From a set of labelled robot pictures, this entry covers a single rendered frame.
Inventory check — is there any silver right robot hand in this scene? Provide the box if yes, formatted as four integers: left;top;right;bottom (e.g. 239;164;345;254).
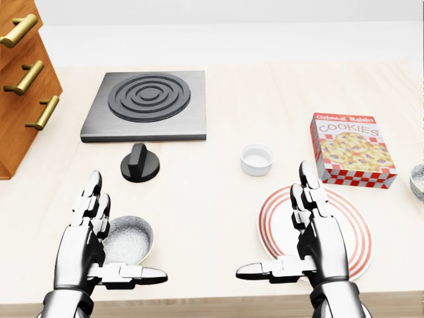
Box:
235;160;350;289

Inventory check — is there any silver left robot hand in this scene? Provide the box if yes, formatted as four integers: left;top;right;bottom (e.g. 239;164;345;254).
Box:
54;170;169;293

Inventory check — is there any white plate with red rings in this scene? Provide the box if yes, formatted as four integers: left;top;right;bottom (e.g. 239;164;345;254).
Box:
256;185;374;283

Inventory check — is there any patterned grey bowl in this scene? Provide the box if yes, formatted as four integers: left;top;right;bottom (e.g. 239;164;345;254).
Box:
409;164;424;203
99;215;155;266

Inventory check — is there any flat dark stove plate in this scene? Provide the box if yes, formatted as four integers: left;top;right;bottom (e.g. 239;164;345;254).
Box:
79;70;207;144

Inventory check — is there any round black knob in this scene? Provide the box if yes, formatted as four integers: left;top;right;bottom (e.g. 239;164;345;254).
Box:
120;142;161;184

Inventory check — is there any red cookie box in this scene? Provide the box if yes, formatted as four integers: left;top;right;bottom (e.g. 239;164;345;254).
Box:
310;112;398;190

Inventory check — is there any small white ramekin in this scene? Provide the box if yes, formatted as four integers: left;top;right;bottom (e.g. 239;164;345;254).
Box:
240;143;275;178

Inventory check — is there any wooden cabinet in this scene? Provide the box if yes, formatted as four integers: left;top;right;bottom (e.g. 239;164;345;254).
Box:
0;0;64;180

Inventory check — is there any wooden drawer front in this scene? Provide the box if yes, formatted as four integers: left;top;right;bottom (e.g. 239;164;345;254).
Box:
0;62;64;180
0;31;56;113
0;0;44;72

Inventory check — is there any brass drawer handle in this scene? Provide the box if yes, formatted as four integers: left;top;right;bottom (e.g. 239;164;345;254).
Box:
25;95;61;131
0;13;39;49
3;60;45;97

